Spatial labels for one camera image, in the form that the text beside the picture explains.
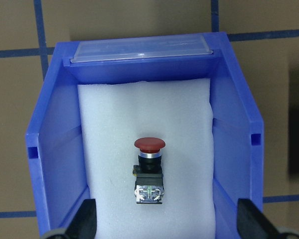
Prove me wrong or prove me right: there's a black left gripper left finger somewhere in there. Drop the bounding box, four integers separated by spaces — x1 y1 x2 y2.
64 199 97 239

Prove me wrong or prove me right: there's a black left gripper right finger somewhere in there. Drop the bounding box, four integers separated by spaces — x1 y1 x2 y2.
237 199 280 239

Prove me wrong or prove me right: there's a red push button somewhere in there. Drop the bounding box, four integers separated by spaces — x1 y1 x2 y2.
133 137 165 204

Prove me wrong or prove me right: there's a blue left storage bin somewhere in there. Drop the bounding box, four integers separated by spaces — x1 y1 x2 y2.
25 32 264 239

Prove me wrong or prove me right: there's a white foam pad left bin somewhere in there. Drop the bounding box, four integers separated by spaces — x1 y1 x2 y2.
78 78 216 239

